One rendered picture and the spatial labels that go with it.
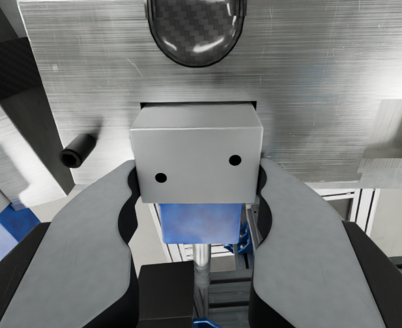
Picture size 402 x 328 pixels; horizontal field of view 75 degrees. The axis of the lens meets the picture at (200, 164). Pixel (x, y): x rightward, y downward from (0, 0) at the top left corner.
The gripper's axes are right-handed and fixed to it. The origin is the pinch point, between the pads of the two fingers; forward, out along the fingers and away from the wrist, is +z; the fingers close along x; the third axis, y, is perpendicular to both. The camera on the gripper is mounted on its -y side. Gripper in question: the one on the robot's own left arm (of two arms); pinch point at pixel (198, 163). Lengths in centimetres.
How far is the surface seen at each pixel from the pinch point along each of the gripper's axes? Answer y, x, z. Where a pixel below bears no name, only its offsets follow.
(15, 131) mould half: 0.5, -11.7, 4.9
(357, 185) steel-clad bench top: 8.8, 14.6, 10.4
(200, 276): 9.4, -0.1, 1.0
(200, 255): 7.1, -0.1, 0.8
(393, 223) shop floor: 89, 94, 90
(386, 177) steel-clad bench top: 7.8, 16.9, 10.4
